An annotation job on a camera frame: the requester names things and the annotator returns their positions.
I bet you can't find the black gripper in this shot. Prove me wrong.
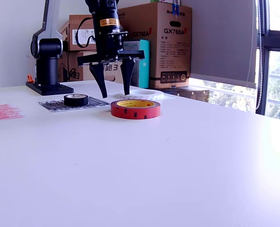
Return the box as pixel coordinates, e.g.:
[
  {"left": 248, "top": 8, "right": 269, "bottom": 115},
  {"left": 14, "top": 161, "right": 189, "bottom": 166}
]
[{"left": 77, "top": 48, "right": 146, "bottom": 99}]

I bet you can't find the red tape roll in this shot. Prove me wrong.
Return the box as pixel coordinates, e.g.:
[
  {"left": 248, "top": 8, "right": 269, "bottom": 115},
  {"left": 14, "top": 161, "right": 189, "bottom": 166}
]
[{"left": 110, "top": 99, "right": 161, "bottom": 120}]

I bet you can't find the white tape roll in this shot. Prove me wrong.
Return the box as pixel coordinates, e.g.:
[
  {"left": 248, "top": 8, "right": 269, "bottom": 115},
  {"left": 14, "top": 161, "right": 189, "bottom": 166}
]
[{"left": 117, "top": 88, "right": 165, "bottom": 101}]

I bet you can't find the black tape roll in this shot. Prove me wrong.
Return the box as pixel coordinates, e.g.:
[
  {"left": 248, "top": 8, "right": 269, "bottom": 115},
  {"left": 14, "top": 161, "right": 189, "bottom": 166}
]
[{"left": 63, "top": 94, "right": 89, "bottom": 107}]

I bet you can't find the blue tape strip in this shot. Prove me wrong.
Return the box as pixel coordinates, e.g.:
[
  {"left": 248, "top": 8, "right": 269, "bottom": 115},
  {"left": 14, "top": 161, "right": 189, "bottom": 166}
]
[{"left": 172, "top": 0, "right": 181, "bottom": 17}]

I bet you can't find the cardboard box with blue print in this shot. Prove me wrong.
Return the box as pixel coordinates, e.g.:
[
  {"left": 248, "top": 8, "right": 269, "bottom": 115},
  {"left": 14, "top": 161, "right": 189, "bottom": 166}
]
[{"left": 58, "top": 51, "right": 131, "bottom": 85}]

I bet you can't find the teal and black box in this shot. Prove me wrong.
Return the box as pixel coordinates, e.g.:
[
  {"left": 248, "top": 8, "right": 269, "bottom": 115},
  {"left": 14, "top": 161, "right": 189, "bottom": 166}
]
[{"left": 123, "top": 39, "right": 151, "bottom": 88}]

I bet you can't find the blank white paper sheet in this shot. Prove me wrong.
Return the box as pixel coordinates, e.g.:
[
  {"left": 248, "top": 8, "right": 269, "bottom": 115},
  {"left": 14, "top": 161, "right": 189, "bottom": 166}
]
[{"left": 106, "top": 89, "right": 176, "bottom": 103}]

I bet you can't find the cardboard box with white label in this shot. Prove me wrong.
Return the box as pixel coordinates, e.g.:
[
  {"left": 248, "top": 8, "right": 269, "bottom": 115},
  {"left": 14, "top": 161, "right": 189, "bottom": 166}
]
[{"left": 59, "top": 14, "right": 100, "bottom": 52}]

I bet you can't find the large GX760A cardboard box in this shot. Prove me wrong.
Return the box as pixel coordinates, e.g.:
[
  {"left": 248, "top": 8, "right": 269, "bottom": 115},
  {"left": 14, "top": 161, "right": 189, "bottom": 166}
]
[{"left": 117, "top": 1, "right": 193, "bottom": 89}]

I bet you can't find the black scribbled paper sheet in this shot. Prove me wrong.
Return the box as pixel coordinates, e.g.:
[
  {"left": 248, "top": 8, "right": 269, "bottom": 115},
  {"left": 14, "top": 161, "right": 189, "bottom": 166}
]
[{"left": 38, "top": 96, "right": 112, "bottom": 112}]

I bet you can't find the red scribbled paper sheet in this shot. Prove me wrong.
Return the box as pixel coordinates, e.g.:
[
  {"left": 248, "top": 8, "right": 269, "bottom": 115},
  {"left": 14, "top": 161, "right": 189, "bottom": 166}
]
[{"left": 0, "top": 103, "right": 24, "bottom": 122}]

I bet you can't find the grey roller blind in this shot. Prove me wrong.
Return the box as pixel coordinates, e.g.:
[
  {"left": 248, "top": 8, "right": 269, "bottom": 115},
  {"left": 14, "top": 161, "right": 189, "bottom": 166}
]
[{"left": 181, "top": 0, "right": 259, "bottom": 88}]

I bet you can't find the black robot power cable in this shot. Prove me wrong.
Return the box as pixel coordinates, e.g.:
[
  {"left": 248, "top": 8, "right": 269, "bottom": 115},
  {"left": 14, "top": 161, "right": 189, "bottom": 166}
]
[{"left": 66, "top": 51, "right": 77, "bottom": 81}]

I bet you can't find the black camera cable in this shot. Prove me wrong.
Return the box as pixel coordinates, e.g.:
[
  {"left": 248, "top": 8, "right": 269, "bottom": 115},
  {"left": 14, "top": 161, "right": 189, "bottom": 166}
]
[{"left": 75, "top": 16, "right": 96, "bottom": 47}]

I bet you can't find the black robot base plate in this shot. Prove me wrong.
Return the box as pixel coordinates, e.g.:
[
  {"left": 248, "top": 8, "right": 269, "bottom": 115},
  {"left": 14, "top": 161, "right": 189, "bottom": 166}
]
[{"left": 26, "top": 81, "right": 74, "bottom": 96}]

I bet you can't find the thin white cord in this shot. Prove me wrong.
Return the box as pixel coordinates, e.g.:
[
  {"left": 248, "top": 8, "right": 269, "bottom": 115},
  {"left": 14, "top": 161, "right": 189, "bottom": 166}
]
[{"left": 245, "top": 0, "right": 258, "bottom": 105}]

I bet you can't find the white bead chain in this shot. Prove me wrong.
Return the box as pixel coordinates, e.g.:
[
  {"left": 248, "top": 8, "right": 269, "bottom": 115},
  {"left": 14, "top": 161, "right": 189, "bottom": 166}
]
[{"left": 255, "top": 0, "right": 264, "bottom": 111}]

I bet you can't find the dark window frame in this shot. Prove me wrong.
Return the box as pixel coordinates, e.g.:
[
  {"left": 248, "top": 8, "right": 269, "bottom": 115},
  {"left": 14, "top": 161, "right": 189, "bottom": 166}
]
[{"left": 255, "top": 0, "right": 280, "bottom": 116}]

